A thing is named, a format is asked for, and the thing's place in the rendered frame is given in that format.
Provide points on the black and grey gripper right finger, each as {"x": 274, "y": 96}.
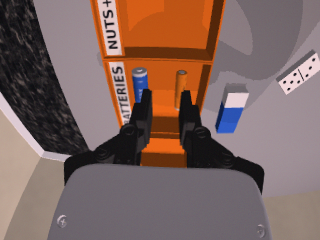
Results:
{"x": 203, "y": 151}

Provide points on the blue and white eraser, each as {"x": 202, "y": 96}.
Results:
{"x": 232, "y": 104}

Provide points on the orange three-compartment bin rack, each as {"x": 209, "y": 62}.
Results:
{"x": 185, "y": 32}

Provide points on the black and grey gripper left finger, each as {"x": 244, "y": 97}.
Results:
{"x": 124, "y": 148}

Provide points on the white domino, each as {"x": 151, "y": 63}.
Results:
{"x": 299, "y": 72}

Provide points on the blue aa battery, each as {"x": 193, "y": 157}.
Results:
{"x": 140, "y": 82}

